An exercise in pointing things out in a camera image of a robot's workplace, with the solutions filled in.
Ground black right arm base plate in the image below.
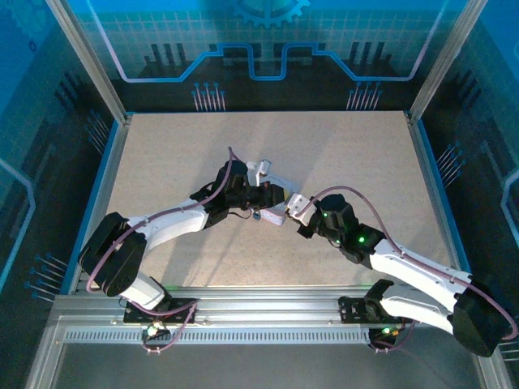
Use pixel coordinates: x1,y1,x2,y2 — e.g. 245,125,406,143
337,295,415,325

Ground light blue cartoon tin box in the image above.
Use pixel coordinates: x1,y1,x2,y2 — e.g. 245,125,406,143
259,173,303,226

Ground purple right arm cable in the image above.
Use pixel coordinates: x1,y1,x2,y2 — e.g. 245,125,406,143
294,186,519,344

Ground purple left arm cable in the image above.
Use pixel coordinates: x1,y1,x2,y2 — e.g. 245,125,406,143
86,146,237,293

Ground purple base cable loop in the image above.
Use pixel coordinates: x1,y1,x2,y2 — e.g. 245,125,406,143
140,301,199,356
371,319,417,354

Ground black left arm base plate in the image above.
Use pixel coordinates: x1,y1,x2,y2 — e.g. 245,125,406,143
122,297,199,325

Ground aluminium frame rail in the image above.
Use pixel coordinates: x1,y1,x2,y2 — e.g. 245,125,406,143
51,284,490,326

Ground aluminium frame post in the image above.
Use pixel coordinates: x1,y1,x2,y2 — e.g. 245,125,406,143
43,0,131,123
406,0,490,123

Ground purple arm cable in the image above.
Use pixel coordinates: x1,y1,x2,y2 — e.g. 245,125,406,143
86,146,237,293
294,186,519,344

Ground aluminium table side rail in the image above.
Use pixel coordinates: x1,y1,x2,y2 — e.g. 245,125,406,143
66,115,133,295
406,112,474,284

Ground slotted grey cable duct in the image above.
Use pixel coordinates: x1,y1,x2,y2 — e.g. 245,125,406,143
63,329,379,344

